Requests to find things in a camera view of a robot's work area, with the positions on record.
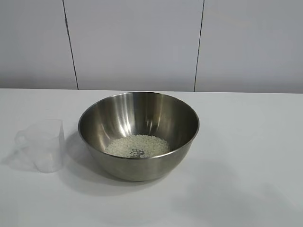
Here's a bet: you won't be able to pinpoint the white rice grains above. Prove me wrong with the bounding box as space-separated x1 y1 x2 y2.
105 134 171 158

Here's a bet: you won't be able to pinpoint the stainless steel mixing bowl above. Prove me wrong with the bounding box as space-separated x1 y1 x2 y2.
78 91 200 182

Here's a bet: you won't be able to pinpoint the clear plastic measuring cup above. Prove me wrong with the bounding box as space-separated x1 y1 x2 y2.
8 118 66 175

